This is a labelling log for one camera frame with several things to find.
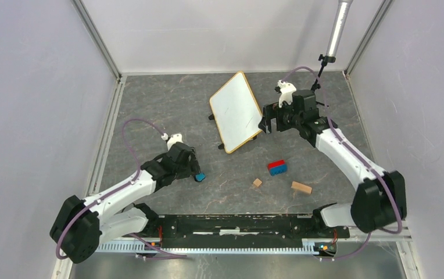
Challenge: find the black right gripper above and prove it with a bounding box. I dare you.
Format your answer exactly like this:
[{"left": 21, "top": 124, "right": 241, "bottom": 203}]
[{"left": 258, "top": 99, "right": 302, "bottom": 135}]

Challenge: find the blue whiteboard eraser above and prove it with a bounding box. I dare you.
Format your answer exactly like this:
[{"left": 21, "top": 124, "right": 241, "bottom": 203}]
[{"left": 194, "top": 173, "right": 206, "bottom": 183}]

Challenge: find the small wood-framed whiteboard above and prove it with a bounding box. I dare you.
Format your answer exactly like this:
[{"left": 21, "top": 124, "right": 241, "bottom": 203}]
[{"left": 209, "top": 71, "right": 263, "bottom": 154}]

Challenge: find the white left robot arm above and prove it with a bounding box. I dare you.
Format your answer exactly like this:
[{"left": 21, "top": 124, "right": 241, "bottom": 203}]
[{"left": 49, "top": 142, "right": 205, "bottom": 263}]

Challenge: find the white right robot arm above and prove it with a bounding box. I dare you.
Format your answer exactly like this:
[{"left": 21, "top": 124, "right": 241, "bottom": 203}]
[{"left": 258, "top": 88, "right": 407, "bottom": 237}]

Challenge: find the red and blue toy brick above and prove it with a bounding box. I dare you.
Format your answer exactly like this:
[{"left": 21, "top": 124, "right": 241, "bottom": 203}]
[{"left": 267, "top": 160, "right": 288, "bottom": 176}]

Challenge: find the small wooden cube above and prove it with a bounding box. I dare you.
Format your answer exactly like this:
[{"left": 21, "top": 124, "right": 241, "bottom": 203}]
[{"left": 252, "top": 178, "right": 263, "bottom": 188}]

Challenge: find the long wooden block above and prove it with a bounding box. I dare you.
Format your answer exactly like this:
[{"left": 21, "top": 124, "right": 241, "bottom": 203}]
[{"left": 291, "top": 181, "right": 313, "bottom": 195}]

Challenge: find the black tripod stand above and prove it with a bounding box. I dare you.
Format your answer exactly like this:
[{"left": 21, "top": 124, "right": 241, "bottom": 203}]
[{"left": 310, "top": 54, "right": 336, "bottom": 108}]

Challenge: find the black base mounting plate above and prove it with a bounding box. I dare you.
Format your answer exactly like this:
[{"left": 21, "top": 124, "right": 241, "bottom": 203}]
[{"left": 137, "top": 214, "right": 350, "bottom": 249}]

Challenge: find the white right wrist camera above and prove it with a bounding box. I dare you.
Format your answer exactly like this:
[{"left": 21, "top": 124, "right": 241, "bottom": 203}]
[{"left": 275, "top": 80, "right": 296, "bottom": 108}]

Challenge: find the slotted cable duct rail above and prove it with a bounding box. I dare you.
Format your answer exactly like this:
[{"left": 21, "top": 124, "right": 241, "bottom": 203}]
[{"left": 96, "top": 240, "right": 338, "bottom": 255}]

